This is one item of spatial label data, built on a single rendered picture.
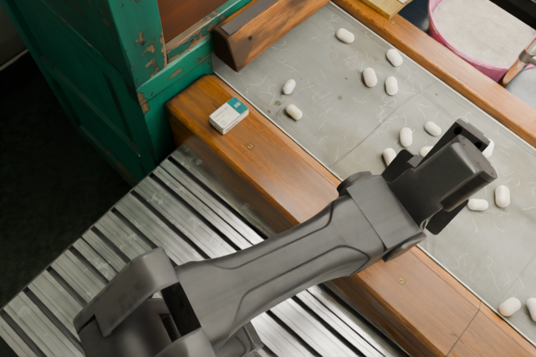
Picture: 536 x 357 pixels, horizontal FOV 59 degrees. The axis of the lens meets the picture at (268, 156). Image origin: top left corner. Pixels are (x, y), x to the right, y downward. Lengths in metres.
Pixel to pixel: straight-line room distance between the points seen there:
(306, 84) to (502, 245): 0.43
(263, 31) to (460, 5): 0.48
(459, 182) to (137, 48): 0.46
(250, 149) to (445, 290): 0.37
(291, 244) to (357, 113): 0.52
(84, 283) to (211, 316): 0.51
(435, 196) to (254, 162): 0.36
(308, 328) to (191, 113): 0.40
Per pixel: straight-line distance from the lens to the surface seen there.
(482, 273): 0.83
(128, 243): 0.84
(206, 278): 0.36
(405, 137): 0.85
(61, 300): 0.84
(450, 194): 0.50
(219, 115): 0.79
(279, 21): 0.86
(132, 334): 0.40
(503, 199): 0.87
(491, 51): 1.07
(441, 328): 0.75
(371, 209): 0.44
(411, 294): 0.75
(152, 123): 0.86
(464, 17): 1.11
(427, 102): 0.93
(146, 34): 0.70
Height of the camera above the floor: 1.45
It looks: 62 degrees down
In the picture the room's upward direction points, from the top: 8 degrees clockwise
